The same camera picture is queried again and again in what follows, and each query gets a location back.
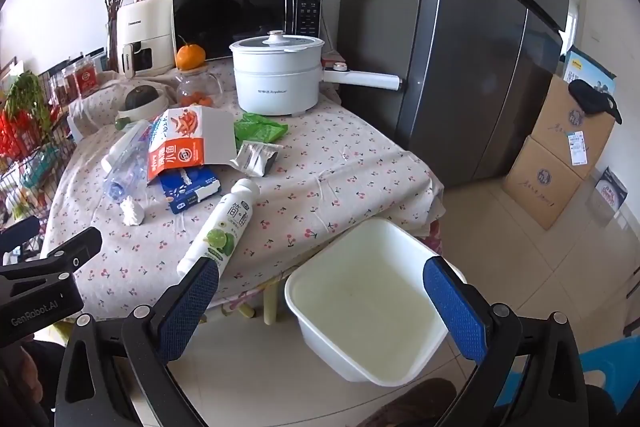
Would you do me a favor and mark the small printed box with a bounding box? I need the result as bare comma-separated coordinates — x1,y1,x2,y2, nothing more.
595,167,629,210

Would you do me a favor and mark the green snack packet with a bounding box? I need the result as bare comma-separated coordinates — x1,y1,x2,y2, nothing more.
234,113,289,144

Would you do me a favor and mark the blue and white printed box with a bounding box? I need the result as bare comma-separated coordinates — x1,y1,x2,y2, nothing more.
562,47,618,96

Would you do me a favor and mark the white pot lid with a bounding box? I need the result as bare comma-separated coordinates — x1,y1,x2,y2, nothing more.
231,31,325,54

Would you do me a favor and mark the glass teapot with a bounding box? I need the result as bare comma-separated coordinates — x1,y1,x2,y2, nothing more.
175,66,225,108

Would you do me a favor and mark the glass vase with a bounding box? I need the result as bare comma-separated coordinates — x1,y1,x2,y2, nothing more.
106,19,121,72

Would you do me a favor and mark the cream table leg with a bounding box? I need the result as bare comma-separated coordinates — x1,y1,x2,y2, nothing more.
263,286,279,326

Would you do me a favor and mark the black wire rack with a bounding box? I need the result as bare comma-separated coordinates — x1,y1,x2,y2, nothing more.
0,54,103,238

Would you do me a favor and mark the large cardboard box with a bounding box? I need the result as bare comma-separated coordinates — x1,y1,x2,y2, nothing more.
502,136,597,231
531,74,617,180

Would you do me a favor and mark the dark green pumpkin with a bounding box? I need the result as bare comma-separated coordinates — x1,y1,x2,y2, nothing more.
124,85,161,110

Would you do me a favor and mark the cream air fryer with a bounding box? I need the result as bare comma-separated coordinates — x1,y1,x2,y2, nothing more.
116,0,177,78

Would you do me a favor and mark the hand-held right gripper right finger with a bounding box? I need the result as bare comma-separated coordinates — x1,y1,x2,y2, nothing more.
423,257,588,427

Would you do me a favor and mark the large orange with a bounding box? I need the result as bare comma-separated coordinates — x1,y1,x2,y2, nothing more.
175,44,207,70

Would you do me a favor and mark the cherry print tablecloth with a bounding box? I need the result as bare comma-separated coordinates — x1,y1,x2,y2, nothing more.
40,56,446,308

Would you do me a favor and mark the silver foil packet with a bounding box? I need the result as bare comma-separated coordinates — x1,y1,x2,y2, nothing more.
230,142,284,178

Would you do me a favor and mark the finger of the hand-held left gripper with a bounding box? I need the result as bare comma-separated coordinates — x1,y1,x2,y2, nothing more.
0,227,103,290
0,216,41,255

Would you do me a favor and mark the white bottle lime label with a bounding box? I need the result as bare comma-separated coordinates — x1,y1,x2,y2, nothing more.
176,178,261,278

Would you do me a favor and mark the clear plastic bottle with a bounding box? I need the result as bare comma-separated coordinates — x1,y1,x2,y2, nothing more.
101,119,153,201

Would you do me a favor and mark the black cap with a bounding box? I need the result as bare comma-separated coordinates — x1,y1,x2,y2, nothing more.
567,79,624,125

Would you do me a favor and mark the grey refrigerator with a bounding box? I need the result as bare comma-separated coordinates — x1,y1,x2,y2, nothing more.
344,0,572,190

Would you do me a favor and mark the black microwave oven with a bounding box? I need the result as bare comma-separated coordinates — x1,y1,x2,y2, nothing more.
172,0,324,62

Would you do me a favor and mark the white electric cooking pot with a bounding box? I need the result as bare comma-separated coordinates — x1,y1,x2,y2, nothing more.
230,31,404,116

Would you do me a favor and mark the blue carton box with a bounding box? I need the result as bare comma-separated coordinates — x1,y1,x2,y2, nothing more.
159,166,222,214

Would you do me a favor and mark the orange and white carton box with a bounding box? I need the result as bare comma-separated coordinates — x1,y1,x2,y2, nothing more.
147,106,237,182

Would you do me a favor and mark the crumpled white tissue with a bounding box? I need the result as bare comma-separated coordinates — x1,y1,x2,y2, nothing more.
121,197,145,226

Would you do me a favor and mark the white pan green handle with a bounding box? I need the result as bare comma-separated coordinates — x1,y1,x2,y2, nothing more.
115,91,169,131

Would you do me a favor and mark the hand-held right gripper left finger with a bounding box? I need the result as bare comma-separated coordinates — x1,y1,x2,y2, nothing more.
52,257,221,427

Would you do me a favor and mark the white plastic bin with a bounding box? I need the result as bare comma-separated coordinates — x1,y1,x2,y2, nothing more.
285,218,468,387

